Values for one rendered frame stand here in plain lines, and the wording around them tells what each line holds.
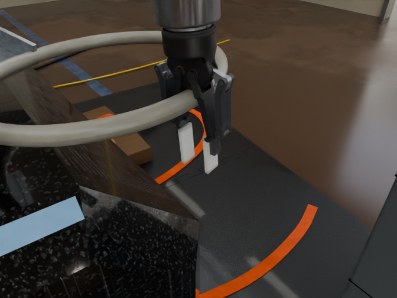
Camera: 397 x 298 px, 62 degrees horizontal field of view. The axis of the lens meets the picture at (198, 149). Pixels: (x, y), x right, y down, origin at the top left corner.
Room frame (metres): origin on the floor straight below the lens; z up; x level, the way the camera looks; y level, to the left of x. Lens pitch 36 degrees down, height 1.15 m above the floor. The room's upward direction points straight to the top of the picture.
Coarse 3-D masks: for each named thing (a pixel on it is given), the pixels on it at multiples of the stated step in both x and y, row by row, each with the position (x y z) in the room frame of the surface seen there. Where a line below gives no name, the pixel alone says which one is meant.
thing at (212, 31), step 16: (176, 32) 0.44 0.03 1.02; (192, 32) 0.43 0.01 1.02; (208, 32) 0.44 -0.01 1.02; (176, 48) 0.43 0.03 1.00; (192, 48) 0.43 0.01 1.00; (208, 48) 0.44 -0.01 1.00; (176, 64) 0.47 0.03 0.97; (192, 64) 0.45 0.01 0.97; (208, 64) 0.43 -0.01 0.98; (208, 80) 0.44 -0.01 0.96
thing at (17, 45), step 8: (0, 32) 0.76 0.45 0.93; (8, 32) 0.76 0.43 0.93; (0, 40) 0.77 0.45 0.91; (8, 40) 0.76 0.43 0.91; (16, 40) 0.75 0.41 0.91; (24, 40) 0.74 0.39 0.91; (0, 48) 0.76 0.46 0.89; (8, 48) 0.76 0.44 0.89; (16, 48) 0.75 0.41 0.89; (24, 48) 0.74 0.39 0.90; (32, 48) 0.73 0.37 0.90; (0, 56) 0.73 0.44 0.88; (8, 56) 0.74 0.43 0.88; (32, 64) 0.73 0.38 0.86; (16, 72) 0.68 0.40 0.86; (0, 80) 0.65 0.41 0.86
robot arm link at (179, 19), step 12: (156, 0) 0.44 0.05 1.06; (168, 0) 0.43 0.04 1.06; (180, 0) 0.42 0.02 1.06; (192, 0) 0.42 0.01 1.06; (204, 0) 0.43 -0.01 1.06; (216, 0) 0.45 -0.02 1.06; (156, 12) 0.44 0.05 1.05; (168, 12) 0.43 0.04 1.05; (180, 12) 0.42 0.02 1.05; (192, 12) 0.42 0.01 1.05; (204, 12) 0.43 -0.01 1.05; (216, 12) 0.44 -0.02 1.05; (168, 24) 0.43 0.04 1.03; (180, 24) 0.42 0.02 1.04; (192, 24) 0.42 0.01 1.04; (204, 24) 0.43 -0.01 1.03
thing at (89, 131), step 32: (128, 32) 0.83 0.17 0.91; (160, 32) 0.80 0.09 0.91; (0, 64) 0.65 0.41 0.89; (224, 64) 0.56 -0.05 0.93; (192, 96) 0.44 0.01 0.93; (0, 128) 0.38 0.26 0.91; (32, 128) 0.37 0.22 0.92; (64, 128) 0.36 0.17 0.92; (96, 128) 0.37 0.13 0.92; (128, 128) 0.38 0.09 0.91
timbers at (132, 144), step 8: (88, 112) 1.87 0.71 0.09; (96, 112) 1.87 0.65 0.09; (104, 112) 1.87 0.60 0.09; (112, 112) 1.87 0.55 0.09; (128, 136) 1.58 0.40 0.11; (136, 136) 1.58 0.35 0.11; (120, 144) 1.49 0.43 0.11; (128, 144) 1.49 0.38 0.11; (136, 144) 1.49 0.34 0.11; (144, 144) 1.49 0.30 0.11; (128, 152) 1.42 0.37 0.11; (136, 152) 1.42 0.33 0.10; (144, 152) 1.45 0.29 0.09; (136, 160) 1.42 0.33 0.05; (144, 160) 1.44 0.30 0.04
